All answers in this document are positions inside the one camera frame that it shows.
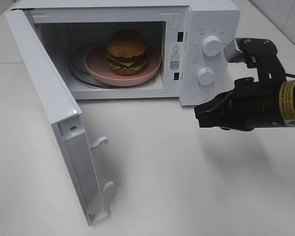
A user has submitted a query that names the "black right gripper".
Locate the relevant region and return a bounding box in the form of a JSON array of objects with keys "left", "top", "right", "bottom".
[{"left": 194, "top": 56, "right": 286, "bottom": 131}]

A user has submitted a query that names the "round white door button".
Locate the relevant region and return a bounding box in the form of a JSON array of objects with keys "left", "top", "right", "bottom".
[{"left": 194, "top": 90, "right": 208, "bottom": 103}]

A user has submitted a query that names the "white timer knob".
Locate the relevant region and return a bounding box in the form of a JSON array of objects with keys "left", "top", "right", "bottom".
[{"left": 197, "top": 67, "right": 215, "bottom": 86}]

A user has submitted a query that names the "burger with lettuce and cheese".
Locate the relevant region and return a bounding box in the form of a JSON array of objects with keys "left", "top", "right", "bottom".
[{"left": 105, "top": 29, "right": 149, "bottom": 76}]

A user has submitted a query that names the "pink round plate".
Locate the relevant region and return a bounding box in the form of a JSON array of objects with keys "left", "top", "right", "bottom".
[{"left": 84, "top": 43, "right": 161, "bottom": 87}]

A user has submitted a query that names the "white microwave door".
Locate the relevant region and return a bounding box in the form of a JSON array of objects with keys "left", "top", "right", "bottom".
[{"left": 5, "top": 10, "right": 108, "bottom": 226}]

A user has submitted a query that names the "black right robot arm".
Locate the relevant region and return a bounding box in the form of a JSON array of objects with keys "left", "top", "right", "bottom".
[{"left": 194, "top": 56, "right": 295, "bottom": 131}]

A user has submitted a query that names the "upper white power knob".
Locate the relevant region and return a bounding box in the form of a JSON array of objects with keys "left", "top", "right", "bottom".
[{"left": 202, "top": 35, "right": 222, "bottom": 57}]

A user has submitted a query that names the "white microwave oven body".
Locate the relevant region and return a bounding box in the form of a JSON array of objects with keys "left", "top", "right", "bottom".
[{"left": 10, "top": 0, "right": 240, "bottom": 106}]

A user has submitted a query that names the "glass microwave turntable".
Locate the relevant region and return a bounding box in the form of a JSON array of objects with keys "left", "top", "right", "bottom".
[{"left": 67, "top": 42, "right": 160, "bottom": 89}]

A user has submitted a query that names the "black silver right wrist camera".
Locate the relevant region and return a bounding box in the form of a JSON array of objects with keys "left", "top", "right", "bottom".
[{"left": 224, "top": 38, "right": 278, "bottom": 68}]

